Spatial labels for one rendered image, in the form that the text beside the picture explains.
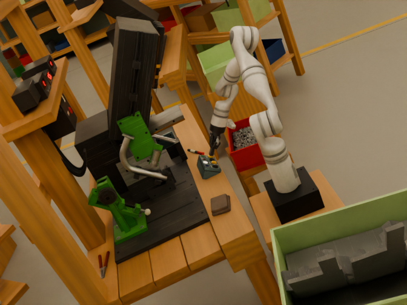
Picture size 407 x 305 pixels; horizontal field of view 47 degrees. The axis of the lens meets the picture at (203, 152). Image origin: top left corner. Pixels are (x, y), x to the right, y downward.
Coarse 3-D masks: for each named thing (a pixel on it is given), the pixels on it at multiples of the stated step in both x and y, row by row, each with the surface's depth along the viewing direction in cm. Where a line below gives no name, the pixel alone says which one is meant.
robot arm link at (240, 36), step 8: (232, 32) 186; (240, 32) 184; (248, 32) 185; (232, 40) 186; (240, 40) 182; (248, 40) 185; (232, 48) 188; (240, 48) 181; (240, 56) 180; (248, 56) 178; (240, 64) 179; (248, 64) 176; (256, 64) 176; (240, 72) 179
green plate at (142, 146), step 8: (136, 112) 216; (120, 120) 216; (128, 120) 217; (136, 120) 217; (120, 128) 217; (128, 128) 217; (136, 128) 218; (144, 128) 218; (136, 136) 218; (144, 136) 219; (136, 144) 219; (144, 144) 219; (152, 144) 220; (136, 152) 220; (144, 152) 220; (136, 160) 220
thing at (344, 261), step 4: (340, 256) 139; (344, 256) 140; (348, 256) 141; (340, 260) 138; (344, 260) 139; (348, 260) 140; (340, 264) 137; (344, 264) 137; (348, 264) 138; (344, 268) 136; (348, 268) 137; (344, 272) 136; (348, 272) 136
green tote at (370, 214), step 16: (400, 192) 152; (352, 208) 155; (368, 208) 155; (384, 208) 155; (400, 208) 155; (288, 224) 160; (304, 224) 159; (320, 224) 159; (336, 224) 159; (352, 224) 158; (368, 224) 158; (272, 240) 156; (288, 240) 162; (304, 240) 162; (320, 240) 162; (288, 304) 137; (368, 304) 122; (384, 304) 120; (400, 304) 121
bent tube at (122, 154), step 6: (126, 138) 215; (132, 138) 214; (126, 144) 215; (120, 150) 216; (126, 150) 216; (120, 156) 216; (126, 162) 217; (126, 168) 217; (132, 168) 217; (138, 168) 218; (144, 174) 218; (150, 174) 219; (156, 174) 219; (162, 174) 220
